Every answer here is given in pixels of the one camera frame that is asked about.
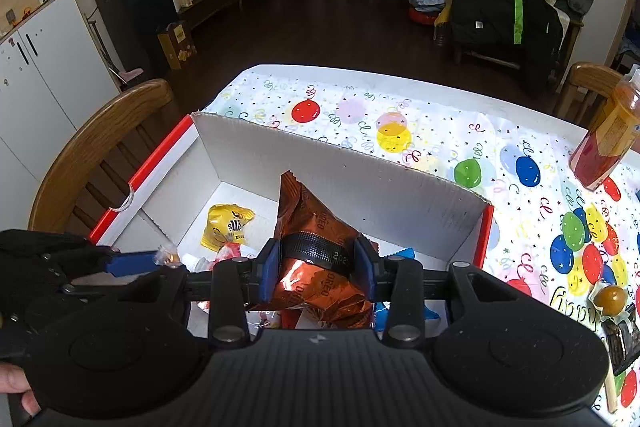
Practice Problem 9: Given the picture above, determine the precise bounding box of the clear candy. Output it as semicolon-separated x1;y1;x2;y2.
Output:
156;246;182;269

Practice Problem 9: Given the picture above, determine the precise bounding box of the white cabinet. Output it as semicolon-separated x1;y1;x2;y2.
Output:
0;0;122;219

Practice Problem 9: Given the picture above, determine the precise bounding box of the yellow snack packet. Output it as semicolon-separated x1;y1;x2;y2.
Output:
201;204;256;252

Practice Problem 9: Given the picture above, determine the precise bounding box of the white and red jelly pouch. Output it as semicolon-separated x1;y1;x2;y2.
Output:
195;241;262;274

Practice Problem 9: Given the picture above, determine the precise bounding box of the beige sausage stick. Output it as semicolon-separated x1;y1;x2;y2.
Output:
602;372;619;414

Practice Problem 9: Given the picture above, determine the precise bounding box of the white and red cardboard box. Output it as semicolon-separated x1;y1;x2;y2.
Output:
90;111;495;343

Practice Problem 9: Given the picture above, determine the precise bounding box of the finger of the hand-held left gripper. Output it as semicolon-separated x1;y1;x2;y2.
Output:
95;247;168;279
62;274;148;303

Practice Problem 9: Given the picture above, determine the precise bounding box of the black snack packet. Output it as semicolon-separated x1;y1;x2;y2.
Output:
600;304;640;374

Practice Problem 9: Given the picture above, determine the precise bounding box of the black jacket with green stripe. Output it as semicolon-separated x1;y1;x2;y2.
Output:
439;0;564;94

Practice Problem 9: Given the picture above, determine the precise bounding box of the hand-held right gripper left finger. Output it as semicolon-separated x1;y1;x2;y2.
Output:
145;238;281;343

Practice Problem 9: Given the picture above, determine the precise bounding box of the person's left hand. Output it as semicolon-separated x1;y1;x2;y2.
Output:
0;363;42;416

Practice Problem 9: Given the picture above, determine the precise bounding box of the orange drink bottle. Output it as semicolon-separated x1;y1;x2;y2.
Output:
569;64;640;192

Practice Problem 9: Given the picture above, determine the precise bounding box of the red snack packet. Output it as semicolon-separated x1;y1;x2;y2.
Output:
257;308;303;331

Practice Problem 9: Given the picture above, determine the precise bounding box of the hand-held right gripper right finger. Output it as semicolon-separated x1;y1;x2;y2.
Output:
352;237;496;343

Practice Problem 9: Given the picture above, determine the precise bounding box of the blue cookie packet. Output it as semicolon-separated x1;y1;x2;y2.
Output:
372;247;442;334

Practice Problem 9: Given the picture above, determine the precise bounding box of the yellow paper bag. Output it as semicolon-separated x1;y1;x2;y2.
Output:
157;20;199;71

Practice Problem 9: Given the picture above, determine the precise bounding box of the brown egg in clear wrap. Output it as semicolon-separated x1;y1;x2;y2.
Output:
590;282;631;321

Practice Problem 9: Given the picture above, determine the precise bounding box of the red basin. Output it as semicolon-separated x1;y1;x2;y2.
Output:
407;7;442;26

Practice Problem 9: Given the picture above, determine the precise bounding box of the orange-brown foil cookie packet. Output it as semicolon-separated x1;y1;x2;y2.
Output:
247;171;377;331

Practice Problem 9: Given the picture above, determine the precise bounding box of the wooden chair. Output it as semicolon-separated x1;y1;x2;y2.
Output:
552;62;624;124
27;79;177;239

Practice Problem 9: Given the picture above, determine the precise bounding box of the balloon print tablecloth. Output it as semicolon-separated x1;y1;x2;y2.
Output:
200;69;640;427

